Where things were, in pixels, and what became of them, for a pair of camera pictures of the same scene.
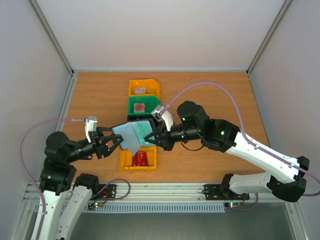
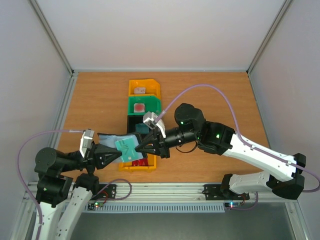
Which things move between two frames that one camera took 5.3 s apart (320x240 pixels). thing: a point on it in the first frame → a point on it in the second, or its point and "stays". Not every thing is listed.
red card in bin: (140, 159) stays
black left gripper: (102, 148) → (96, 155)
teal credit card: (142, 128) → (127, 147)
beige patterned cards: (139, 90) stays
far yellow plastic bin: (144, 87) stays
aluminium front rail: (154, 192) stays
